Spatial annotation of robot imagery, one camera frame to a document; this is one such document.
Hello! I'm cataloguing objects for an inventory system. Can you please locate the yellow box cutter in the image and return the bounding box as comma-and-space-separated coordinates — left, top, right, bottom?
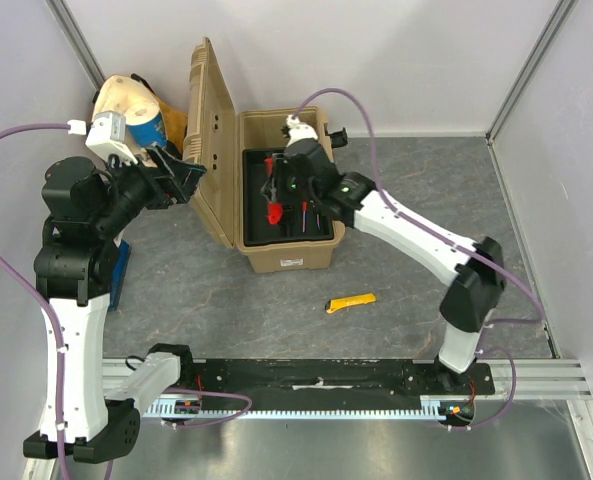
325, 293, 376, 314

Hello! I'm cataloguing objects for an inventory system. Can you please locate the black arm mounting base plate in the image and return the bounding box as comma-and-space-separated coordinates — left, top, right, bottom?
175, 359, 496, 398

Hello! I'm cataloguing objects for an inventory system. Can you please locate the blue paper towel roll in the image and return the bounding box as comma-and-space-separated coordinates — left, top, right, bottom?
125, 104, 168, 148

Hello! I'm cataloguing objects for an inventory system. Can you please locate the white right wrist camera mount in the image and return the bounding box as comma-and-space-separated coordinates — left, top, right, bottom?
281, 115, 319, 147

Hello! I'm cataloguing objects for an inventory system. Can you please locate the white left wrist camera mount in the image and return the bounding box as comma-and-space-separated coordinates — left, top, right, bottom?
67, 111, 138, 168

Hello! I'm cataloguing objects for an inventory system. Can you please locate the blue packaged tool card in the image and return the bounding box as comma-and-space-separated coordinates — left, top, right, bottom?
108, 240, 131, 311

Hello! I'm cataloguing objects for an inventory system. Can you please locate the grey slotted cable duct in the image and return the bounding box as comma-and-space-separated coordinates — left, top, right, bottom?
144, 388, 467, 422

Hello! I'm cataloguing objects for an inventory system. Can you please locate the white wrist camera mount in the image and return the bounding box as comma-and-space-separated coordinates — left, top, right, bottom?
67, 111, 138, 168
281, 115, 319, 147

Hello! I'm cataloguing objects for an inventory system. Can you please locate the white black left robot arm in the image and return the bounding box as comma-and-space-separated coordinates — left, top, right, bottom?
23, 146, 206, 464

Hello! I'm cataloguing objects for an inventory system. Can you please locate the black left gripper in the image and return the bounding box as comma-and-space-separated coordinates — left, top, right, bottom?
93, 141, 207, 236

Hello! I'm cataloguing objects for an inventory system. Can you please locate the tan plastic tool box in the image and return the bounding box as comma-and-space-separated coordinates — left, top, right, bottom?
183, 38, 345, 273

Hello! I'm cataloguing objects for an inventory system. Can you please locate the red box cutter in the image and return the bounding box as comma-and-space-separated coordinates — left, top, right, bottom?
261, 157, 283, 226

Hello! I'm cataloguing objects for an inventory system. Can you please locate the tan leather tool bag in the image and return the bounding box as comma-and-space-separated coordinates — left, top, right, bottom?
93, 73, 188, 159

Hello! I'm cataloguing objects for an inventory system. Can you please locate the blue red handled screwdriver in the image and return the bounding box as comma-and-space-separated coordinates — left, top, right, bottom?
301, 201, 309, 235

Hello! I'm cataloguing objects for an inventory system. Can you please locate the black tool box tray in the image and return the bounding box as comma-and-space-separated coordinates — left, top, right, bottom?
242, 148, 334, 247

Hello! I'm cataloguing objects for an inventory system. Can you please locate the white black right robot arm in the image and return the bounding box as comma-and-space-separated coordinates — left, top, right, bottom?
268, 139, 506, 394

